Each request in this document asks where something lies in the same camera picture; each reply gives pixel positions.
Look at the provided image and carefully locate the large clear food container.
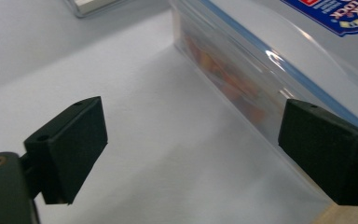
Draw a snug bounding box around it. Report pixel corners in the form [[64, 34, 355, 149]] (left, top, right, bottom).
[[168, 0, 358, 204]]

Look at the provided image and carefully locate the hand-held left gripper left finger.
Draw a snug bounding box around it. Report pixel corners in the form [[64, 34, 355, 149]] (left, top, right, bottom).
[[23, 95, 109, 205]]

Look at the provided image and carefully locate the white board with wooden edge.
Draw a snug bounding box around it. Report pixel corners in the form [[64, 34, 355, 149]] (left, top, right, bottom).
[[0, 0, 337, 224]]

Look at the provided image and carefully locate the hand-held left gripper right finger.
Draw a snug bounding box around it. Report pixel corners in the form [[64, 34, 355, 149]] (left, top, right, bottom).
[[278, 98, 358, 207]]

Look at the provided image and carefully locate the small clear food container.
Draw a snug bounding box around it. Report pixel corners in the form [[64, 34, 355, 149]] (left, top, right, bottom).
[[63, 0, 129, 19]]

